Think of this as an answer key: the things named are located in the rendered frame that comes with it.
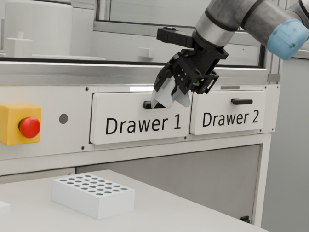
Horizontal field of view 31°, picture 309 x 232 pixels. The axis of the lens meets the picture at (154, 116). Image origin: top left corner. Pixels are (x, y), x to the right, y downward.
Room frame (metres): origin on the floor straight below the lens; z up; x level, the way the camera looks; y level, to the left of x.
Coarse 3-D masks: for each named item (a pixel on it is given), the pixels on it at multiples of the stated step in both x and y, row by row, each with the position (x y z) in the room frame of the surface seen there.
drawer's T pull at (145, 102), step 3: (144, 102) 1.25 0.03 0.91; (147, 102) 1.23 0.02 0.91; (150, 102) 1.23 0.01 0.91; (144, 105) 1.22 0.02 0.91; (147, 105) 1.22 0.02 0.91; (150, 105) 1.22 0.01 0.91; (156, 105) 1.24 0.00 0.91; (159, 105) 1.24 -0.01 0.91; (162, 105) 1.25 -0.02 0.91; (144, 108) 1.22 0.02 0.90; (147, 108) 1.22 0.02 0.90; (150, 108) 1.23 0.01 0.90; (156, 108) 1.24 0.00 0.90
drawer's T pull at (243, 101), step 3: (231, 99) 1.47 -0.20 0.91; (234, 99) 1.44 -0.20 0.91; (237, 99) 1.44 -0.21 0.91; (240, 99) 1.45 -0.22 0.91; (243, 99) 1.46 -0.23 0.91; (246, 99) 1.46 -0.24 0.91; (249, 99) 1.47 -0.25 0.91; (234, 102) 1.44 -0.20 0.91; (237, 102) 1.44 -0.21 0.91; (240, 102) 1.45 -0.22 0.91; (243, 102) 1.45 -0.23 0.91; (246, 102) 1.46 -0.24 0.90; (249, 102) 1.47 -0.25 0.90; (252, 102) 1.48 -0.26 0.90
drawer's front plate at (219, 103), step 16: (208, 96) 1.41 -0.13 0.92; (224, 96) 1.46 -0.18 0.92; (240, 96) 1.50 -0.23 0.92; (256, 96) 1.55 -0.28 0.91; (192, 112) 1.39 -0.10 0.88; (208, 112) 1.42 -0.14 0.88; (224, 112) 1.46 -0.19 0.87; (240, 112) 1.51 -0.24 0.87; (256, 112) 1.56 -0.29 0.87; (192, 128) 1.39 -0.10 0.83; (208, 128) 1.42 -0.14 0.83; (224, 128) 1.46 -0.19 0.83; (240, 128) 1.51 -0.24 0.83; (256, 128) 1.56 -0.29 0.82
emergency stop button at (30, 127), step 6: (24, 120) 1.00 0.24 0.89; (30, 120) 1.00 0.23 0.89; (36, 120) 1.01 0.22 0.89; (24, 126) 0.99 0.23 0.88; (30, 126) 1.00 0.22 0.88; (36, 126) 1.01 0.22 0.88; (24, 132) 0.99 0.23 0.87; (30, 132) 1.00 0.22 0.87; (36, 132) 1.01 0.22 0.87; (30, 138) 1.01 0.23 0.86
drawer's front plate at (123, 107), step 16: (96, 96) 1.17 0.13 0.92; (112, 96) 1.19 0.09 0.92; (128, 96) 1.23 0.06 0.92; (144, 96) 1.26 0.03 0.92; (96, 112) 1.17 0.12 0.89; (112, 112) 1.20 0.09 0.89; (128, 112) 1.23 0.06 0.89; (144, 112) 1.26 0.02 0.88; (160, 112) 1.30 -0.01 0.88; (176, 112) 1.33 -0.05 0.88; (96, 128) 1.17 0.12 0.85; (112, 128) 1.20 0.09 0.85; (144, 128) 1.26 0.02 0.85; (160, 128) 1.30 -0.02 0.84; (96, 144) 1.17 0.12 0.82
